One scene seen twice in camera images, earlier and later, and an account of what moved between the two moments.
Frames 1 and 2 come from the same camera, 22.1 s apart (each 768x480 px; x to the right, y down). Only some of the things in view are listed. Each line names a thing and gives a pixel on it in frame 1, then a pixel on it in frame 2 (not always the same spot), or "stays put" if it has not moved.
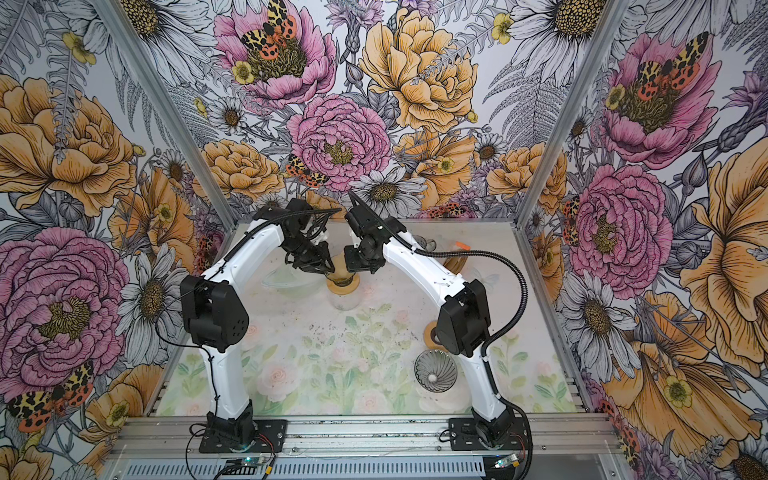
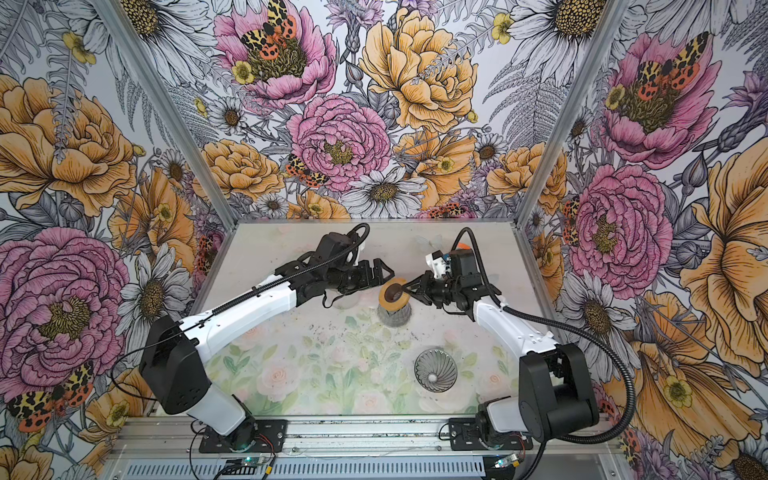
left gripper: x=317 y=262 to x=366 y=280
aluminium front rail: x=369 y=438 stays put
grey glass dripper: x=436 y=371 stays put
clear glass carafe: x=344 y=302 stays put
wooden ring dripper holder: x=428 y=338 to x=392 y=296
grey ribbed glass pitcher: x=429 y=245 to x=395 y=318
